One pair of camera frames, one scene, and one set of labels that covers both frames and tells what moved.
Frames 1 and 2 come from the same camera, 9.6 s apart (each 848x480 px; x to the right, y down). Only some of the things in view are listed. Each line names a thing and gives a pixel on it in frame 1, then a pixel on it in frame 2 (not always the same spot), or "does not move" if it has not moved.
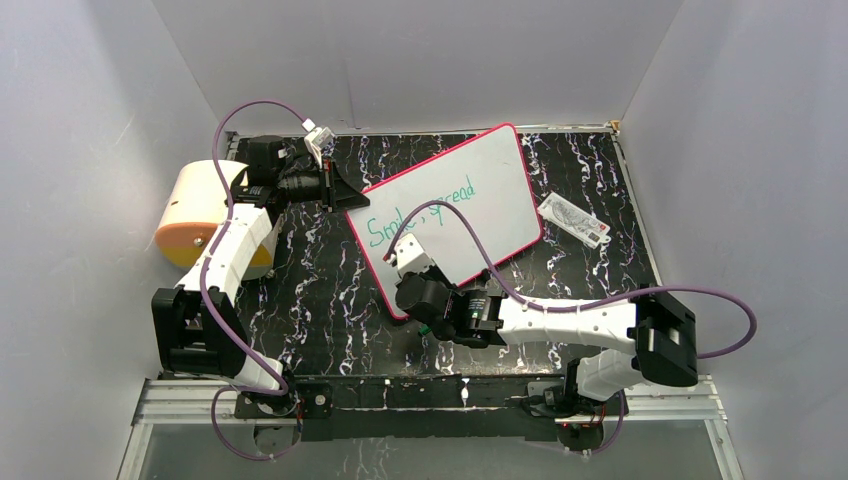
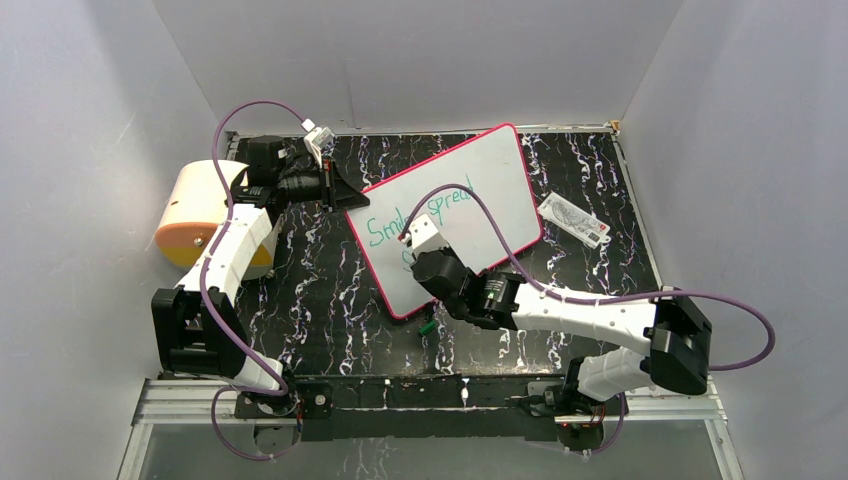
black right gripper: [420, 275] → [447, 252]
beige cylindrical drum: [194, 207] does not move
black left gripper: [340, 196] does not move
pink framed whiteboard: [487, 178] does not move
